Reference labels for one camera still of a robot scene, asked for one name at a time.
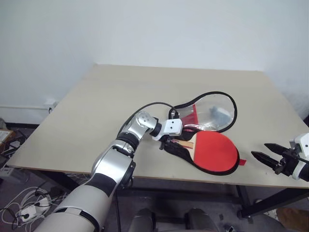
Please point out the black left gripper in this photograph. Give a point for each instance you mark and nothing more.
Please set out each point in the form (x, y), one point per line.
(167, 143)

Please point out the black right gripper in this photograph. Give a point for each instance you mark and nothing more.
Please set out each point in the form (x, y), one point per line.
(287, 162)

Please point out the red table tennis paddle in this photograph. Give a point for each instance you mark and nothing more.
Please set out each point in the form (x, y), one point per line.
(214, 152)

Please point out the black red transparent paddle case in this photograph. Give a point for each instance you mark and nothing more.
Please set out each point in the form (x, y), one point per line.
(224, 106)

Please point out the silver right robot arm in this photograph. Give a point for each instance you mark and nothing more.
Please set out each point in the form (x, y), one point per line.
(306, 172)

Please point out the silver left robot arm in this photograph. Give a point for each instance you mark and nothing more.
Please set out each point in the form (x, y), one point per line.
(108, 164)

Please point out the brown floor object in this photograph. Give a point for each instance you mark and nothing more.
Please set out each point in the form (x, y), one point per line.
(293, 216)

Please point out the dark rounded shape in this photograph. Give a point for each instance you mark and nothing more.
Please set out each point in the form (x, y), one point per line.
(200, 221)
(143, 221)

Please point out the brown cardboard box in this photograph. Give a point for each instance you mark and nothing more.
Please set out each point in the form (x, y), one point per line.
(4, 137)

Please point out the grey flat floor device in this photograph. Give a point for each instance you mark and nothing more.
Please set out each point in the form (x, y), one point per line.
(6, 172)

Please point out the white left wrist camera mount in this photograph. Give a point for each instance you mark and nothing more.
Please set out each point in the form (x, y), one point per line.
(172, 126)

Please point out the black metal table frame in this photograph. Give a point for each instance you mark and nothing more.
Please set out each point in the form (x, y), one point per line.
(243, 200)

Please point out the white wall socket box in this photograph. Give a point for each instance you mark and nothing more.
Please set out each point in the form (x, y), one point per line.
(51, 105)

